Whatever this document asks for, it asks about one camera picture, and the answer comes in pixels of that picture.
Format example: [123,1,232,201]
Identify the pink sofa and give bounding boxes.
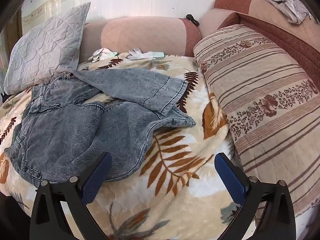
[77,0,320,85]

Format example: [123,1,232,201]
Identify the leaf print blanket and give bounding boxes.
[0,52,240,240]

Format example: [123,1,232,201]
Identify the grey crumpled cloth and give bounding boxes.
[262,0,311,25]

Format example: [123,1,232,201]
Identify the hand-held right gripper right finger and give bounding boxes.
[214,152,296,240]

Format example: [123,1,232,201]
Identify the black clip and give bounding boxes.
[185,14,200,26]

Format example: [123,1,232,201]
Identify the white work glove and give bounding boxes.
[127,47,165,61]
[88,48,118,63]

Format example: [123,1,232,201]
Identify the grey denim pants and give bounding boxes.
[4,68,197,183]

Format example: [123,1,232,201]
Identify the striped floral pillow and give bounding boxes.
[193,24,320,218]

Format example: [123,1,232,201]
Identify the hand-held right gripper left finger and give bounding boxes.
[29,151,112,240]

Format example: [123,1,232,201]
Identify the grey quilted pillow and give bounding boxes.
[3,2,91,95]

